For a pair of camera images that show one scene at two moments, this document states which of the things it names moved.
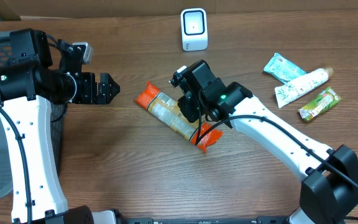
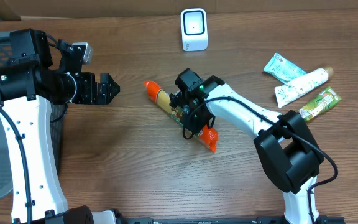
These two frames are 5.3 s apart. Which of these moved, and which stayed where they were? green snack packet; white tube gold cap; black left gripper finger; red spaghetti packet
Moved: red spaghetti packet
Stayed: black left gripper finger; green snack packet; white tube gold cap
